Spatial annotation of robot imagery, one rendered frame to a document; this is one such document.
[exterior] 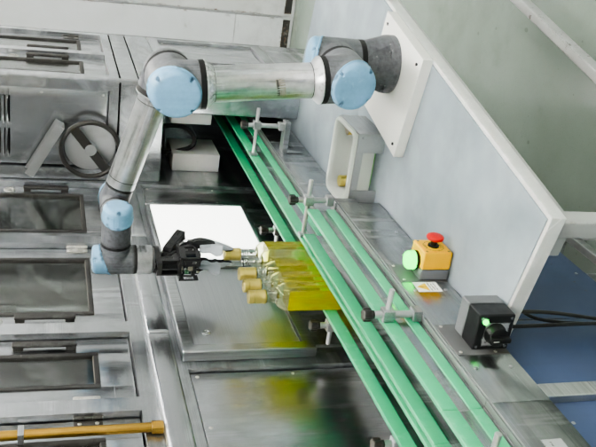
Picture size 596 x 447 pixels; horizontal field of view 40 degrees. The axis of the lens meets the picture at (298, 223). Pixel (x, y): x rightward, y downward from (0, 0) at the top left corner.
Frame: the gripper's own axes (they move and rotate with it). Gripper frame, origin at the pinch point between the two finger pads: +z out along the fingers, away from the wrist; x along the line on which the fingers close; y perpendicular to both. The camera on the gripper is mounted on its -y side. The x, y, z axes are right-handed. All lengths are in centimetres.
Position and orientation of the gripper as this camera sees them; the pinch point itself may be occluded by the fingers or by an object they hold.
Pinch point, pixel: (226, 254)
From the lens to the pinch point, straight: 221.7
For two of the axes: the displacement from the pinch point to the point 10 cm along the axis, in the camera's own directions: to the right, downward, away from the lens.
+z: 9.5, 0.0, 3.2
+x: 1.6, -8.7, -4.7
